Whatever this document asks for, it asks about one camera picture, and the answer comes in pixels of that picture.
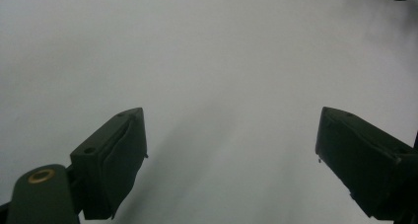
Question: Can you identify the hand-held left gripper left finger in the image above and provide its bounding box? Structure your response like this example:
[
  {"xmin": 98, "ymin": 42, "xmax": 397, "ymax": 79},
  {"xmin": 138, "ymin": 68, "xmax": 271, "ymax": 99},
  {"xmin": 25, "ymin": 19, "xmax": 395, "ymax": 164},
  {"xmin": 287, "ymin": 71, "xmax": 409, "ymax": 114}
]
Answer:
[{"xmin": 69, "ymin": 107, "xmax": 149, "ymax": 221}]

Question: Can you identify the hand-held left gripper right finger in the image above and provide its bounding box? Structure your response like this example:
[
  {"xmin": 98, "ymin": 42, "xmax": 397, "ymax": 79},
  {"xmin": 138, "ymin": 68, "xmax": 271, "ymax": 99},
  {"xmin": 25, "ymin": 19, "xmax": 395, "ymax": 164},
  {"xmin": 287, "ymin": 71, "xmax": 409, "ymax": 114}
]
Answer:
[{"xmin": 314, "ymin": 106, "xmax": 418, "ymax": 222}]

